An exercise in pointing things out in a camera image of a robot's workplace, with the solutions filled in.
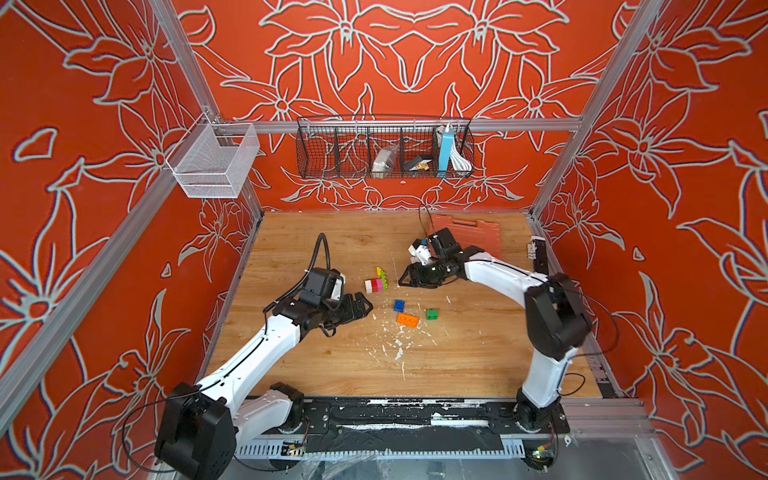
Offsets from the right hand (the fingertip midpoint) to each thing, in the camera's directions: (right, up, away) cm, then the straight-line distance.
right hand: (401, 282), depth 87 cm
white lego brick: (-10, -3, +7) cm, 13 cm away
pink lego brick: (-7, -2, +7) cm, 10 cm away
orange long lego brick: (+3, -12, +2) cm, 13 cm away
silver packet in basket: (-5, +38, +4) cm, 38 cm away
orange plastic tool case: (+31, +14, +17) cm, 38 cm away
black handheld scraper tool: (+51, +6, +16) cm, 54 cm away
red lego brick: (-8, -2, +7) cm, 11 cm away
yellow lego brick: (-7, +2, +11) cm, 13 cm away
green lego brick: (+10, -10, +2) cm, 14 cm away
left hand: (-11, -6, -7) cm, 14 cm away
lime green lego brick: (-5, -1, +8) cm, 10 cm away
